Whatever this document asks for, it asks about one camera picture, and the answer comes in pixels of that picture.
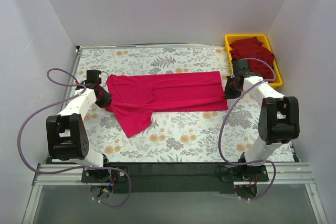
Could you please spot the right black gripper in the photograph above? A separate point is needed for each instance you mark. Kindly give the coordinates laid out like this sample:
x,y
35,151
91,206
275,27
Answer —
x,y
230,89

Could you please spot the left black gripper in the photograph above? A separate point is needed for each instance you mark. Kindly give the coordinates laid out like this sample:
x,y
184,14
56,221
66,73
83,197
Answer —
x,y
105,99

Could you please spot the magenta pink t-shirt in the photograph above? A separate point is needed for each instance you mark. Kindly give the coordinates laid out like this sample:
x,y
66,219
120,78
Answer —
x,y
136,98

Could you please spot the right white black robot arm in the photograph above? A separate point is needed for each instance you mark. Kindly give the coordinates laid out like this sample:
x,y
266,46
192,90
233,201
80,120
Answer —
x,y
279,114

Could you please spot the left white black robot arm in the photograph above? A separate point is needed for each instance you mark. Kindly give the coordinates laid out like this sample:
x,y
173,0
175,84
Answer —
x,y
66,133

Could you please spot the dark red t-shirt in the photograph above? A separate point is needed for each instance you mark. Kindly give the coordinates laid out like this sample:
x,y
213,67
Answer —
x,y
253,48

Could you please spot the yellow plastic bin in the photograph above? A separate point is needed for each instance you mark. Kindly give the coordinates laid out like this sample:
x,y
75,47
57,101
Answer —
x,y
230,38

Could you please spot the floral patterned table mat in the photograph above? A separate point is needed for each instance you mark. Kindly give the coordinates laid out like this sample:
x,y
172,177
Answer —
x,y
173,136

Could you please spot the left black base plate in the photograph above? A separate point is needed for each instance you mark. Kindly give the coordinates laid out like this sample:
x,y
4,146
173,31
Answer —
x,y
105,176

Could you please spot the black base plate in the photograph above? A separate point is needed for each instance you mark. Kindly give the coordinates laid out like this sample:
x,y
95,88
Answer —
x,y
242,173
105,176

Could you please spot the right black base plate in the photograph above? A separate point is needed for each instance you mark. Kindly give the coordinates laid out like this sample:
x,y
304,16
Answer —
x,y
242,173

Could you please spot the aluminium frame rail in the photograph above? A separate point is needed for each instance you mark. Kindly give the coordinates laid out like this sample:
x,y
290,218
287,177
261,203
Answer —
x,y
175,193

